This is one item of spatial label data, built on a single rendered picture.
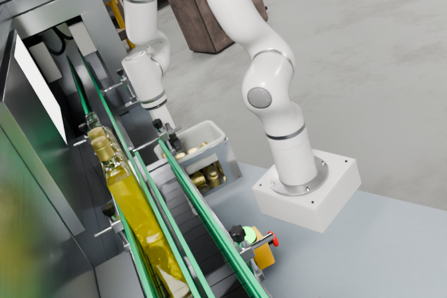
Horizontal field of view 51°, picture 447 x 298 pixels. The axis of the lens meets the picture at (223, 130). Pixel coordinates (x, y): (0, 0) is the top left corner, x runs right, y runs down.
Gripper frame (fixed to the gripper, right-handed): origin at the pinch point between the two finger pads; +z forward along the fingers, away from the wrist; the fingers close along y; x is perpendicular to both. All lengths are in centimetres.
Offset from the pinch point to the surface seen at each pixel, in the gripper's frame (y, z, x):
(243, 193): 3.5, 28.5, 14.4
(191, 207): 39.1, -1.5, -7.1
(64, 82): -144, 4, -28
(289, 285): 49, 28, 7
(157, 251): 48, -1, -19
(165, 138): 11.8, -8.6, -3.1
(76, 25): -84, -32, -8
